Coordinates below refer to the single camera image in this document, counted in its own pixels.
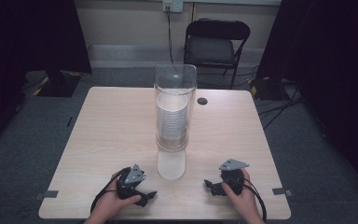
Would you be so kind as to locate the clear plastic cup dispenser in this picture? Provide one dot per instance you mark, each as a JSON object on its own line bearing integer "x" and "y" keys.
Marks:
{"x": 175, "y": 77}

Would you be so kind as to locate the white wall outlet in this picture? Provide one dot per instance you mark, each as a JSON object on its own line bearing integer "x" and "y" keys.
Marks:
{"x": 173, "y": 5}

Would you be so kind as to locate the black folding chair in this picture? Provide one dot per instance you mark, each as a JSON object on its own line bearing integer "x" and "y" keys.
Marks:
{"x": 211, "y": 46}

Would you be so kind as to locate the single white paper cup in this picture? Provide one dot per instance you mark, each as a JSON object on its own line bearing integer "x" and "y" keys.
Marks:
{"x": 171, "y": 165}

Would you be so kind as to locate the person's left hand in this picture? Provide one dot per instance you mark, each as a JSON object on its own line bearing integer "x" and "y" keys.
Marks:
{"x": 113, "y": 203}

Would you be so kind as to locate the person's right hand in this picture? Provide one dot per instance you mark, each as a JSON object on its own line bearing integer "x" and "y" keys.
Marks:
{"x": 244, "y": 199}

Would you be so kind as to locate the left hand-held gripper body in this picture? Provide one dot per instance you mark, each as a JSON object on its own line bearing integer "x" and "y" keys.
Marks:
{"x": 130, "y": 180}

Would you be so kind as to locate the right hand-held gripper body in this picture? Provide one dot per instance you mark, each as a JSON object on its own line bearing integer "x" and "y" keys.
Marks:
{"x": 233, "y": 178}

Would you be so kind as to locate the grey tape strip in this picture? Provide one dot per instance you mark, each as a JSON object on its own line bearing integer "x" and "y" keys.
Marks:
{"x": 47, "y": 194}
{"x": 282, "y": 191}

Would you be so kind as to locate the stack of white paper cups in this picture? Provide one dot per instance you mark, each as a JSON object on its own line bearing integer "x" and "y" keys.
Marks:
{"x": 172, "y": 115}

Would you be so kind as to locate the black stand base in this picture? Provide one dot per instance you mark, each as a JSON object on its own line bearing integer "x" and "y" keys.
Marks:
{"x": 60, "y": 84}
{"x": 268, "y": 88}

